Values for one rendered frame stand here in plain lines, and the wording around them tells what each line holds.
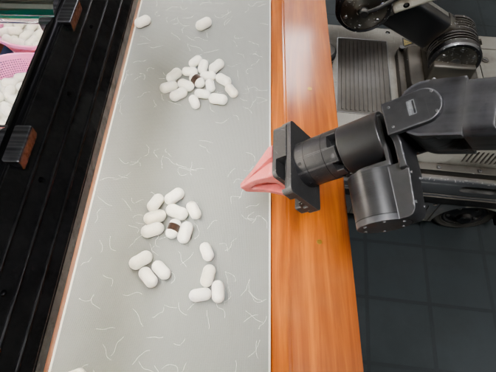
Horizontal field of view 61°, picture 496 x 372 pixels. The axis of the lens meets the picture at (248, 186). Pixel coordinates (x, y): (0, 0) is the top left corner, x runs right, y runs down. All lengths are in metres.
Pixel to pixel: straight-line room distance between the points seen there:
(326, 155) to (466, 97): 0.15
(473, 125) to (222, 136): 0.47
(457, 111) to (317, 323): 0.33
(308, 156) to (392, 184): 0.10
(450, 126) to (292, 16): 0.61
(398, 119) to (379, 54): 0.94
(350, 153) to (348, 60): 0.88
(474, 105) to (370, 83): 0.87
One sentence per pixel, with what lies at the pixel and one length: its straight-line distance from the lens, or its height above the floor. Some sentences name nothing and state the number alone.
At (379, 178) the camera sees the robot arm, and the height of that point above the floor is 0.99.
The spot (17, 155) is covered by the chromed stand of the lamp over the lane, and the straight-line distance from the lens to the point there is 0.34.
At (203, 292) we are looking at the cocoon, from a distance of 0.63.
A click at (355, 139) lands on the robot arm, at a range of 0.47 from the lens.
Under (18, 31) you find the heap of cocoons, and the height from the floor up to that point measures 0.74.
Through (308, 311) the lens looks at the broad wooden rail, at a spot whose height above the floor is 0.76.
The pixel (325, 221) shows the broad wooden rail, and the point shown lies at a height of 0.76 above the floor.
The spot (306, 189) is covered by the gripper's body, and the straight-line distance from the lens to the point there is 0.51.
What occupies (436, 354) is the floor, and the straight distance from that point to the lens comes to 1.49.
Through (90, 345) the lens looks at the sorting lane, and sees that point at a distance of 0.67.
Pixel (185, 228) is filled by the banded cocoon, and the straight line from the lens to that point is 0.67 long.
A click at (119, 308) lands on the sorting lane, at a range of 0.67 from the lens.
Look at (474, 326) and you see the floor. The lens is 1.56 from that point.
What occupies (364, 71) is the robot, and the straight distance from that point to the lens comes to 1.31.
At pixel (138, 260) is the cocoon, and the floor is 0.76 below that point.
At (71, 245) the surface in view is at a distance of 0.36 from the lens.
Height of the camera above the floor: 1.36
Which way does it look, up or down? 59 degrees down
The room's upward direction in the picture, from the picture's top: straight up
